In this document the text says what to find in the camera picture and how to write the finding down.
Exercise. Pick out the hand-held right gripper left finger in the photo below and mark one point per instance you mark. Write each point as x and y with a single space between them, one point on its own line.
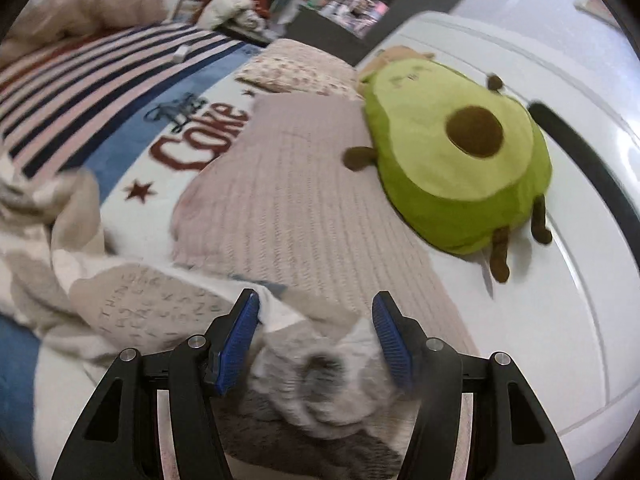
235 345

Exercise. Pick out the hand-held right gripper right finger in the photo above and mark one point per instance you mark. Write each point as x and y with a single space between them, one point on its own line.
392 340

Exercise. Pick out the beige patterned pants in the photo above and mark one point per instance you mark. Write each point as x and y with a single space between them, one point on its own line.
320 380

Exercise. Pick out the pink ribbed pillow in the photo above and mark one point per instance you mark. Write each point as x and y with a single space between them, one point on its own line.
300 200

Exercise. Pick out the white headboard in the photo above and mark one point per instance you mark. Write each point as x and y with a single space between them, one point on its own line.
575 310

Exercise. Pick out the green avocado plush toy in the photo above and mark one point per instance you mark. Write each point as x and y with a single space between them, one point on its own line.
425 125

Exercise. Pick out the floral pillow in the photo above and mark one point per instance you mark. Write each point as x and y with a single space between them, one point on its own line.
295 67

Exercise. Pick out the striped printed blanket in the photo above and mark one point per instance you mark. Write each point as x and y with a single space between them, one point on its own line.
100 85

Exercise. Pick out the small white box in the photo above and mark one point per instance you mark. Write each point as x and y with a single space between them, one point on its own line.
181 54

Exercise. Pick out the dark grey bookshelf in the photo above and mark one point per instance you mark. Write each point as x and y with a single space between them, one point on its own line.
325 35

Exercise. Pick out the white puffy jacket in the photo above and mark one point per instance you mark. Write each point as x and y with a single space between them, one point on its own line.
227 5

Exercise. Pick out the pink striped duvet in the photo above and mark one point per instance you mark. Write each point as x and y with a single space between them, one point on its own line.
100 5

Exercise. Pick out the framed wall picture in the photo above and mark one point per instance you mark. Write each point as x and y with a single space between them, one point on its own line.
597 7

